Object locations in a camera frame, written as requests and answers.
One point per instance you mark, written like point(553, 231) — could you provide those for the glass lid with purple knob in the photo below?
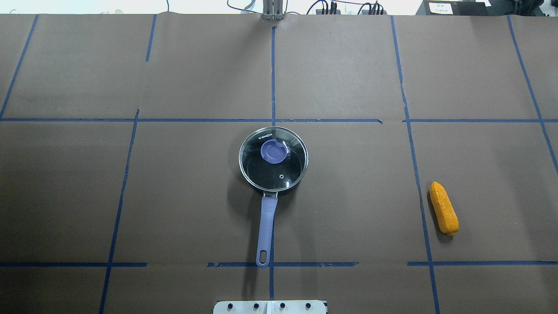
point(273, 159)

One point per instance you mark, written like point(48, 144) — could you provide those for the yellow corn cob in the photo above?
point(448, 222)

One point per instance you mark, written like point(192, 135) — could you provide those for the white mounting plate with bolts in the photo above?
point(271, 307)

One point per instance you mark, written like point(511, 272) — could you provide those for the black power strip with plugs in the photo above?
point(339, 7)

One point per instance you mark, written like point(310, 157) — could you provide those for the black box with white label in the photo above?
point(452, 8)

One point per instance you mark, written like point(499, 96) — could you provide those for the black pot with purple handle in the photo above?
point(267, 214)

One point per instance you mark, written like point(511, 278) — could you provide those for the aluminium frame post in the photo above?
point(273, 10)

